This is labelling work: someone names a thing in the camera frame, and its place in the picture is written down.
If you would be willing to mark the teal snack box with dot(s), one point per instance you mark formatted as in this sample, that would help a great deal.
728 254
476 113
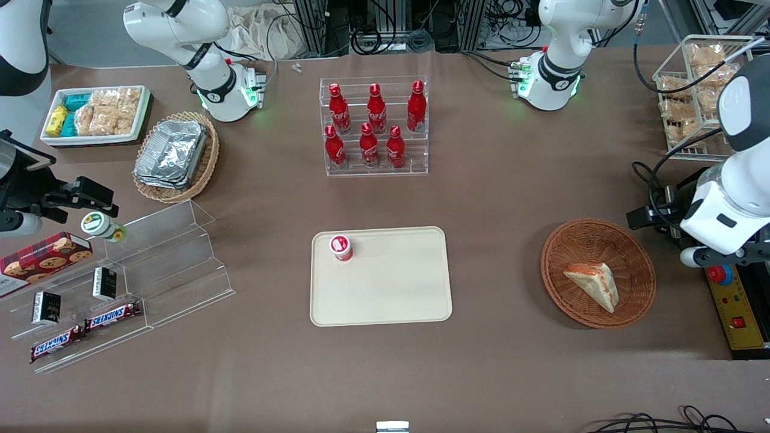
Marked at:
77 101
68 125

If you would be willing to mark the green lid drink cup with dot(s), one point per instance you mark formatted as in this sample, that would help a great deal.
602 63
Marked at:
99 225

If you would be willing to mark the bagged cracker pack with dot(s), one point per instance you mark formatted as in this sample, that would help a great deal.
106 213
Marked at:
675 87
680 120
707 55
716 77

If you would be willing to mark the small black box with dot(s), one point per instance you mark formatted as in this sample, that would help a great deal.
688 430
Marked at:
104 284
46 308

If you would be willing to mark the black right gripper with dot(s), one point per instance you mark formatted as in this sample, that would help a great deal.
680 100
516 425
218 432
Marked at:
25 187

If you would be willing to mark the red plaid cookie box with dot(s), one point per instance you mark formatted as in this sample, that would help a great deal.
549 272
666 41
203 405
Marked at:
42 258

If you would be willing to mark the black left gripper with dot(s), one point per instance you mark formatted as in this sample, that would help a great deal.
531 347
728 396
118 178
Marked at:
671 211

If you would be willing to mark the clear acrylic bottle rack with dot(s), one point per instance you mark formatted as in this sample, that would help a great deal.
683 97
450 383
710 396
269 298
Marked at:
415 162

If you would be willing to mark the triangle sandwich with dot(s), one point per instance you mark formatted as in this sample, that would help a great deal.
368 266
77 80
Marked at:
595 282

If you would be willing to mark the clear acrylic stepped shelf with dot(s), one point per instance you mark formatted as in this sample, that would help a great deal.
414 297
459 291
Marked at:
174 264

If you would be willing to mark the round brown wicker basket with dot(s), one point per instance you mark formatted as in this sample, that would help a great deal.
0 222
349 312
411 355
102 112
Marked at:
577 240

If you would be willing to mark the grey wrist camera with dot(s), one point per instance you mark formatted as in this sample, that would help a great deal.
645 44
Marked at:
693 257
21 224

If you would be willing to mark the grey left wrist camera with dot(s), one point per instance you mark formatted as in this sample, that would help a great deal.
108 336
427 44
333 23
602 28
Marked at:
693 257

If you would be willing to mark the bagged rice crackers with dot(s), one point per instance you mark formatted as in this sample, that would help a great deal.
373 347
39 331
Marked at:
108 111

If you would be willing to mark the red lid yogurt cup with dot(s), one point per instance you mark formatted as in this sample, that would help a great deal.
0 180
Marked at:
340 246

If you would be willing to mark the snickers chocolate bar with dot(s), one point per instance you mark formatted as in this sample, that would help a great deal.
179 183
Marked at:
57 344
113 316

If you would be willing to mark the white rectangular snack bin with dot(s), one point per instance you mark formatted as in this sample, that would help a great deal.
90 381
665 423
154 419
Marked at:
96 139

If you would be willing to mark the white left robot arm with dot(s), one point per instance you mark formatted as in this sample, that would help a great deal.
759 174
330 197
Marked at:
556 66

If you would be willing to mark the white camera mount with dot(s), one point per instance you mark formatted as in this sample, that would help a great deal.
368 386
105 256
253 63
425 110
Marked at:
392 426

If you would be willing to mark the red cola bottle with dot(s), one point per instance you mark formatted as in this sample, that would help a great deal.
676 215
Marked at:
376 111
339 111
416 108
369 147
334 150
395 150

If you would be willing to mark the aluminium frame rack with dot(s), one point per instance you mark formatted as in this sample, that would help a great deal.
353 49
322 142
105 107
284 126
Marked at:
385 24

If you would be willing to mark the yellow control box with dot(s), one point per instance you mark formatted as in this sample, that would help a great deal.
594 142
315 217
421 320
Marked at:
731 313

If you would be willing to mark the beige cloth bag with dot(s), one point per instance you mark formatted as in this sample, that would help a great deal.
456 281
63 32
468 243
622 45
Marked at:
258 33

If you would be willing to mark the yellow snack box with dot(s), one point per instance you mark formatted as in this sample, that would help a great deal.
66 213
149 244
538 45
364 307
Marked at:
57 117

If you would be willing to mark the stacked aluminium foil trays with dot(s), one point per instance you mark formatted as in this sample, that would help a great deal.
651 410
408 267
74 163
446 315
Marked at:
171 153

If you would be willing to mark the oval wicker basket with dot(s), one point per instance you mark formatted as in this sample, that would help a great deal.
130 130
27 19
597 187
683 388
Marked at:
207 162

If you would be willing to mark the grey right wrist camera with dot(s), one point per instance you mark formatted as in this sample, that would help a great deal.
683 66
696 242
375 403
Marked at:
21 224

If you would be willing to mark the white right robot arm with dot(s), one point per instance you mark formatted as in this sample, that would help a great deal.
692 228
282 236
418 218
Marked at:
210 78

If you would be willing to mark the beige plastic tray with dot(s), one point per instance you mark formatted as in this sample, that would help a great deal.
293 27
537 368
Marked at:
391 282

